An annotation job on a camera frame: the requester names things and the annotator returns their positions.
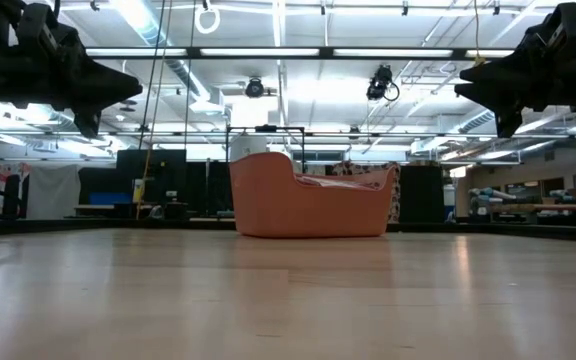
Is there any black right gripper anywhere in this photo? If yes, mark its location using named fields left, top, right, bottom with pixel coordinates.
left=452, top=48, right=576, bottom=140

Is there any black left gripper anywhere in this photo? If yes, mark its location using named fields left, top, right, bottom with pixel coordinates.
left=0, top=51, right=145, bottom=140

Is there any red butter popcorn bag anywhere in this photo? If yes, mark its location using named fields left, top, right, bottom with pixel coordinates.
left=295, top=172, right=387, bottom=192

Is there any grey hanging cloth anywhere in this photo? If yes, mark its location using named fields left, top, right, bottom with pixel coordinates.
left=26, top=164, right=82, bottom=220

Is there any wooden workbench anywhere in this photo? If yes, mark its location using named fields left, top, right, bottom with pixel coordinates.
left=487, top=202, right=576, bottom=214

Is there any black partition panel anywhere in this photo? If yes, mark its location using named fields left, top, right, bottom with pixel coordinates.
left=398, top=164, right=445, bottom=224
left=186, top=160, right=234, bottom=217

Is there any black round ceiling device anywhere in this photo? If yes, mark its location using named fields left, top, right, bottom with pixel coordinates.
left=244, top=76, right=266, bottom=100

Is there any white plastic bin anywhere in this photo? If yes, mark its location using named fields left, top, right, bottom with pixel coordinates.
left=228, top=133, right=269, bottom=162

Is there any overhead LED light bar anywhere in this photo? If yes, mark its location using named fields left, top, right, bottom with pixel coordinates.
left=85, top=46, right=515, bottom=62

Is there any orange plastic basket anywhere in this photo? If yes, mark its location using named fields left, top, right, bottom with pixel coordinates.
left=228, top=151, right=397, bottom=239

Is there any thin black cable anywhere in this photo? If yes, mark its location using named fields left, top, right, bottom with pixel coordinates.
left=139, top=0, right=168, bottom=151
left=183, top=0, right=197, bottom=151

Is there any yellow cable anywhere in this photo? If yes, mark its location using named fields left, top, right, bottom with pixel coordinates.
left=135, top=0, right=174, bottom=221
left=471, top=0, right=488, bottom=68

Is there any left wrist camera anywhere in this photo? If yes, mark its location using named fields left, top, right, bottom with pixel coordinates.
left=15, top=2, right=87, bottom=59

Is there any black overhead camera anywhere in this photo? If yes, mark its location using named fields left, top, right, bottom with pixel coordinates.
left=365, top=63, right=401, bottom=103

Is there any white cable ring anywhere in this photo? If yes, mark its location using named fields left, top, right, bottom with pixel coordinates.
left=194, top=3, right=222, bottom=36

